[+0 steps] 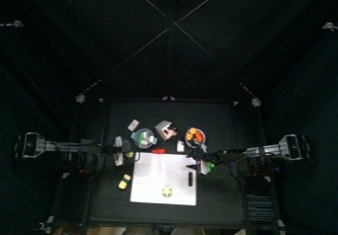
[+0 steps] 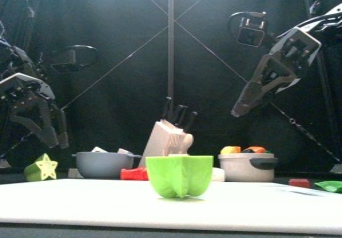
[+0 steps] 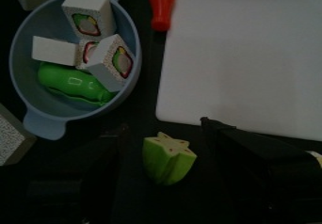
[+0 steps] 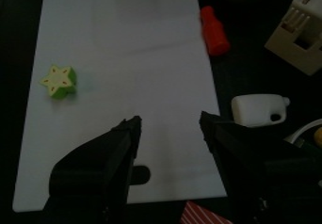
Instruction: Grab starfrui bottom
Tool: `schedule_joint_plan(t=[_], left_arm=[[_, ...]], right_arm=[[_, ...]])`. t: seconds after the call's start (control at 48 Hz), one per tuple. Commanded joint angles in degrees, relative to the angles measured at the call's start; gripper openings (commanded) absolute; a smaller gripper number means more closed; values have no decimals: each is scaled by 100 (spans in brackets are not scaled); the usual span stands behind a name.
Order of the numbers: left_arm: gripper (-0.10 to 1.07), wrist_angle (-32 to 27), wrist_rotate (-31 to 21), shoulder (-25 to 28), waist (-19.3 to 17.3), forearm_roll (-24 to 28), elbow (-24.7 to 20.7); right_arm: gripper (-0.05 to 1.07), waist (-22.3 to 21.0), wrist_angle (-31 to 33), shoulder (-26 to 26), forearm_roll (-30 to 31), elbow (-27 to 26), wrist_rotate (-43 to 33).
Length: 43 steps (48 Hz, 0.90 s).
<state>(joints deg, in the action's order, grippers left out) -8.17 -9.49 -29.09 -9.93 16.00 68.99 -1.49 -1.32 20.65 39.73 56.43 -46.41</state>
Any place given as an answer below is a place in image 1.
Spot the white rectangular mat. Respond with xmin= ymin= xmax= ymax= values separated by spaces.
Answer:
xmin=129 ymin=151 xmax=197 ymax=206

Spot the small pink white box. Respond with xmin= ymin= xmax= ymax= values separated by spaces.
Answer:
xmin=127 ymin=118 xmax=140 ymax=131

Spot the white printed label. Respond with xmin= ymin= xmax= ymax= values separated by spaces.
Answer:
xmin=246 ymin=194 xmax=275 ymax=223

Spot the white and green toy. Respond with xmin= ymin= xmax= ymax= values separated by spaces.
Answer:
xmin=197 ymin=161 xmax=216 ymax=176

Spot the plate with orange food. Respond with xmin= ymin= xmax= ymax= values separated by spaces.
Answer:
xmin=183 ymin=126 xmax=207 ymax=147

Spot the yellow toy block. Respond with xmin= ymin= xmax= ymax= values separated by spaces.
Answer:
xmin=117 ymin=174 xmax=132 ymax=191

